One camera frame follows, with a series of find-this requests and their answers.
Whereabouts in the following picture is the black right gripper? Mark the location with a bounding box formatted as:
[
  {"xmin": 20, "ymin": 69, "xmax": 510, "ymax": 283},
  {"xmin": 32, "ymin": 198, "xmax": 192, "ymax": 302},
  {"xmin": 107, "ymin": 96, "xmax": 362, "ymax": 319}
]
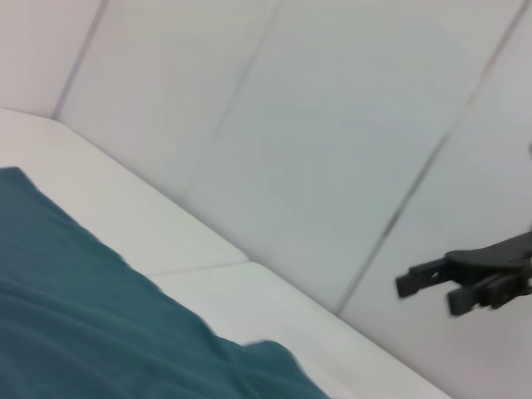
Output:
[{"xmin": 394, "ymin": 229, "xmax": 532, "ymax": 320}]

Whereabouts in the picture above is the blue shirt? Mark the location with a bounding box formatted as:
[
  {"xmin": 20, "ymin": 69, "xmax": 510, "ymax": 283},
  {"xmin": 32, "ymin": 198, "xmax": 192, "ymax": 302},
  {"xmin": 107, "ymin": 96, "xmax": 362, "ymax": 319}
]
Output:
[{"xmin": 0, "ymin": 165, "xmax": 334, "ymax": 399}]

